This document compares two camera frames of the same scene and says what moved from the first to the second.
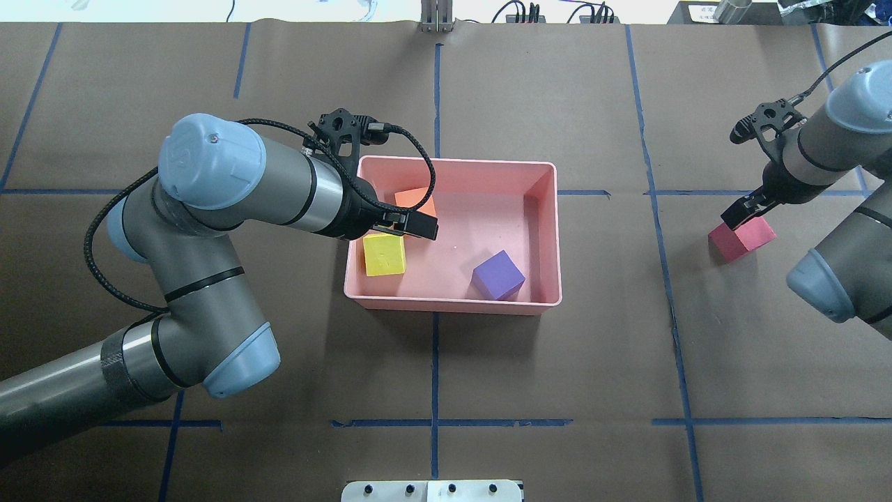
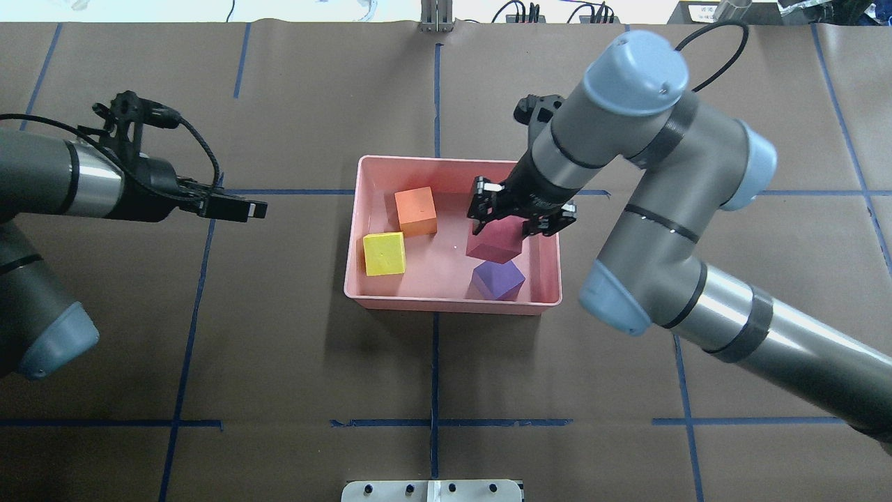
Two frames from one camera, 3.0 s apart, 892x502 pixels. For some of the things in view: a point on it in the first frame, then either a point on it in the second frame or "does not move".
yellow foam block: (385, 254) does not move
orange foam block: (413, 197) does not move
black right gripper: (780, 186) → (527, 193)
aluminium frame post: (436, 16) does not move
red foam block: (726, 244) → (498, 241)
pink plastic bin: (483, 207) does not move
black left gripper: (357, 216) → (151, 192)
